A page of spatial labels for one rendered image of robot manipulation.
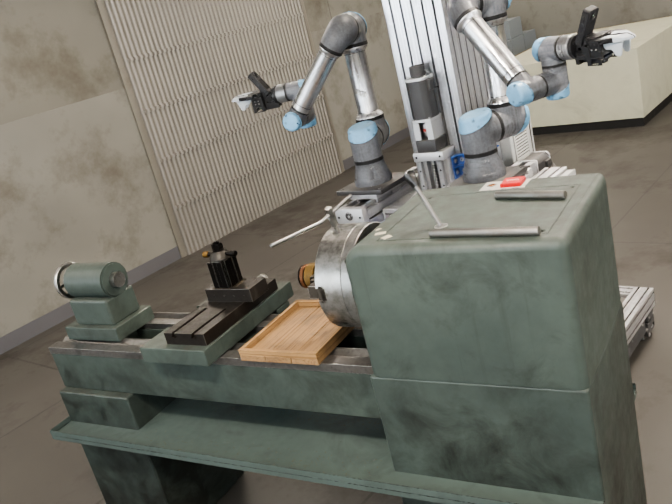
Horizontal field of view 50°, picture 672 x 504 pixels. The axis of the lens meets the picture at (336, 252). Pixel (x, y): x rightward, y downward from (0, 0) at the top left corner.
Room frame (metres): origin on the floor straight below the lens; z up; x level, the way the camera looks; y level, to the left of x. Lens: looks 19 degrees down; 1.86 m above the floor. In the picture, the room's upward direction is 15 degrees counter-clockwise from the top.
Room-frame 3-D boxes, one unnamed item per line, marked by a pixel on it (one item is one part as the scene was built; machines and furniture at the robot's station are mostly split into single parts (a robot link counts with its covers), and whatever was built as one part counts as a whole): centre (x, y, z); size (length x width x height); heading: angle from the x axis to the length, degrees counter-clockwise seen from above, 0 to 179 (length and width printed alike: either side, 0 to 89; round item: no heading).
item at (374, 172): (2.80, -0.22, 1.21); 0.15 x 0.15 x 0.10
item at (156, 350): (2.44, 0.47, 0.90); 0.53 x 0.30 x 0.06; 146
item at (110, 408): (2.74, 0.94, 0.34); 0.44 x 0.40 x 0.68; 146
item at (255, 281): (2.43, 0.38, 1.00); 0.20 x 0.10 x 0.05; 56
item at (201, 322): (2.39, 0.44, 0.95); 0.43 x 0.18 x 0.04; 146
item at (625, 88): (8.19, -3.35, 0.38); 2.07 x 1.64 x 0.76; 137
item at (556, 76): (2.27, -0.80, 1.46); 0.11 x 0.08 x 0.11; 115
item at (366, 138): (2.80, -0.22, 1.33); 0.13 x 0.12 x 0.14; 158
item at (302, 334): (2.19, 0.16, 0.89); 0.36 x 0.30 x 0.04; 146
